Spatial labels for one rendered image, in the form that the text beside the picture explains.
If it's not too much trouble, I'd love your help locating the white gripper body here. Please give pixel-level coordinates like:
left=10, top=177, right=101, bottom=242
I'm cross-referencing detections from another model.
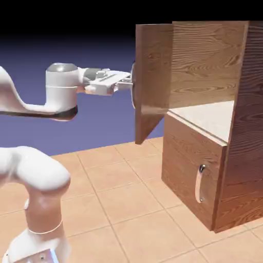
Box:
left=84, top=70, right=132, bottom=97

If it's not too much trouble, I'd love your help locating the curved metal door handle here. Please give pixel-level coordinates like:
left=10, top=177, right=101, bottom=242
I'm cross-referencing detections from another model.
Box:
left=130, top=61, right=137, bottom=110
left=195, top=164, right=206, bottom=203

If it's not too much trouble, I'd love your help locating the wooden hinged cabinet door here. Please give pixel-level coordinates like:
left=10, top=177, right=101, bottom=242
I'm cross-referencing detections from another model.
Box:
left=135, top=23, right=174, bottom=145

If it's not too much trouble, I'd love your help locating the wooden closed cabinet door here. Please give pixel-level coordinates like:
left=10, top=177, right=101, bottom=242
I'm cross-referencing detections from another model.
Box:
left=161, top=113, right=228, bottom=232

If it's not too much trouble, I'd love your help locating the wooden cabinet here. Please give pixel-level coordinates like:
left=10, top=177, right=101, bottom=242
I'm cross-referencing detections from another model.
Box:
left=161, top=20, right=263, bottom=234

